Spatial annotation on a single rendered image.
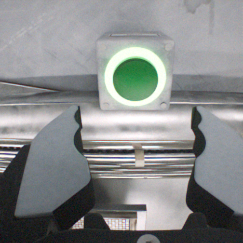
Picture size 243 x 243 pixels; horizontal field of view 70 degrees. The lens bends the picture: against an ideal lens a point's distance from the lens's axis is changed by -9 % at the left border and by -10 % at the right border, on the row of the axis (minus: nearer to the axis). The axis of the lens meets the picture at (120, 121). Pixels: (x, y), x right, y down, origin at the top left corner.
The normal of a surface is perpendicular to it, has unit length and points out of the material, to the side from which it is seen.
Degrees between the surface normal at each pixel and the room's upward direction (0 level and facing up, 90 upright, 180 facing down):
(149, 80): 0
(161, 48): 0
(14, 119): 0
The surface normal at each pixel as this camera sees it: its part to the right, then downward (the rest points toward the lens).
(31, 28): -0.04, 0.52
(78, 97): -0.02, -0.85
